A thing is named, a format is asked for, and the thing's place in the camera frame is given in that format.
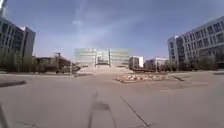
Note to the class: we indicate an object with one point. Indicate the stone flower bed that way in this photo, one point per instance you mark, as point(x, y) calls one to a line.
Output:
point(140, 78)

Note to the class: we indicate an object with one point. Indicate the small white building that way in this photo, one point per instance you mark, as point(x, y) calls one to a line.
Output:
point(136, 61)

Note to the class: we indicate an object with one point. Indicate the low brown building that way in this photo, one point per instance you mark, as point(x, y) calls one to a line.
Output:
point(50, 62)

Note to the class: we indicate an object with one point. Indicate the row of trees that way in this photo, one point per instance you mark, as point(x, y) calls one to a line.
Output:
point(15, 63)

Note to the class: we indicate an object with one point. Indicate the low pale building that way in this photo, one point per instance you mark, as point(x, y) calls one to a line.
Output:
point(156, 62)

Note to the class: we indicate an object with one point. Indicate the pale glass-fronted building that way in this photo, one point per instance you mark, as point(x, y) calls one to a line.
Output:
point(101, 56)

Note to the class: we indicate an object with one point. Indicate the pale wide stairway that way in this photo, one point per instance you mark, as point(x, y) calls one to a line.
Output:
point(104, 70)

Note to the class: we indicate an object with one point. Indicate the grey multi-storey building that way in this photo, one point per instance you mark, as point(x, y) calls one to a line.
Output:
point(13, 40)

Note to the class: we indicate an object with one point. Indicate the white multi-storey building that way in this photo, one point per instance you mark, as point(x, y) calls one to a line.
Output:
point(203, 41)

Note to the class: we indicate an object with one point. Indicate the row of bushes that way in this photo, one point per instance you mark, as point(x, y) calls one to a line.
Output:
point(196, 64)

